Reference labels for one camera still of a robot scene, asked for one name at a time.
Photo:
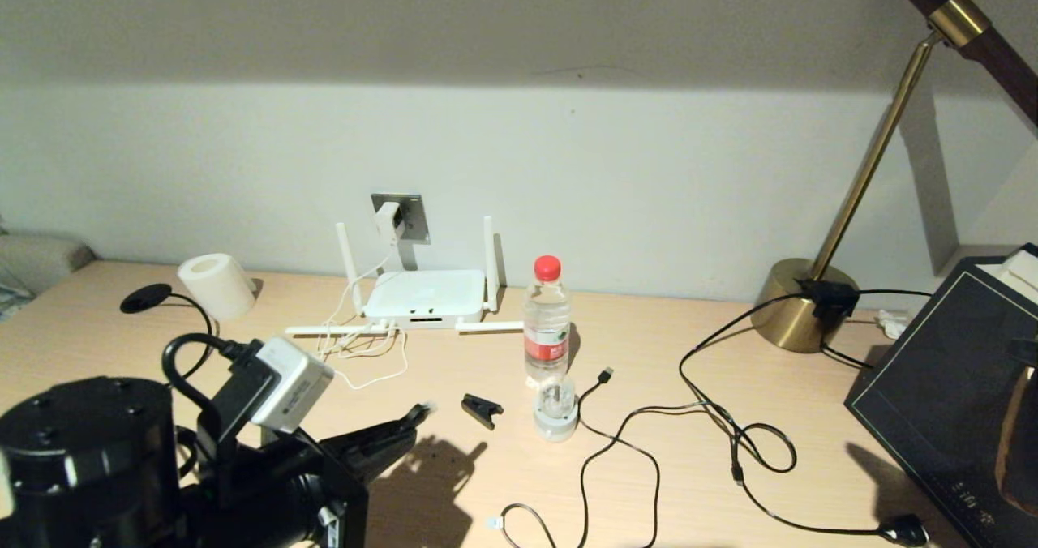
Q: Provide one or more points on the white toilet paper roll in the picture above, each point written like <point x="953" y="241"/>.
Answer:
<point x="215" y="284"/>

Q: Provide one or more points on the brass desk lamp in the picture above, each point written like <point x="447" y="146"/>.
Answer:
<point x="791" y="313"/>

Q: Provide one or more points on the patterned fabric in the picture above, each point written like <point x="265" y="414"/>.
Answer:
<point x="10" y="298"/>

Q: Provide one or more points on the black block on lamp base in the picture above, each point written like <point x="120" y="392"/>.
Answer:
<point x="831" y="298"/>

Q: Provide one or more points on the small white crumpled item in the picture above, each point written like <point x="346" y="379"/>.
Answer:
<point x="892" y="325"/>

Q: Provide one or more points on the small white clear-dome humidifier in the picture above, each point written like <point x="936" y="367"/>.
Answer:
<point x="556" y="422"/>

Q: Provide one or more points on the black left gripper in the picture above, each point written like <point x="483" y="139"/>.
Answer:
<point x="345" y="499"/>

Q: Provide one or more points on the clear water bottle red cap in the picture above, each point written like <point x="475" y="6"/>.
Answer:
<point x="547" y="345"/>

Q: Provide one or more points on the grey cushion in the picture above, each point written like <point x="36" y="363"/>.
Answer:
<point x="40" y="258"/>

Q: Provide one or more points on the white wifi router with antennas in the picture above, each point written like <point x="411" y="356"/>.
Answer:
<point x="426" y="295"/>

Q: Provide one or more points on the white box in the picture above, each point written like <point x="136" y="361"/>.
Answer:
<point x="1020" y="276"/>

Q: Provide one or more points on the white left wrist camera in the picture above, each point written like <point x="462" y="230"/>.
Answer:
<point x="296" y="386"/>

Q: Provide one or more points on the black left camera bracket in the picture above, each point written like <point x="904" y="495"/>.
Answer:
<point x="235" y="410"/>

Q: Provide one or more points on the small black plastic clip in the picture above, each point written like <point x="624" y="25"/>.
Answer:
<point x="480" y="408"/>

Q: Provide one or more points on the grey wall power socket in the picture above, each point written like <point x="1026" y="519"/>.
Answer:
<point x="416" y="214"/>

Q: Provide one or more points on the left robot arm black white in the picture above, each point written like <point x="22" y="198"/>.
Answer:
<point x="81" y="451"/>

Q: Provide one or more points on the dark blue gift bag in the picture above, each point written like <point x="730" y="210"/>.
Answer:
<point x="941" y="402"/>

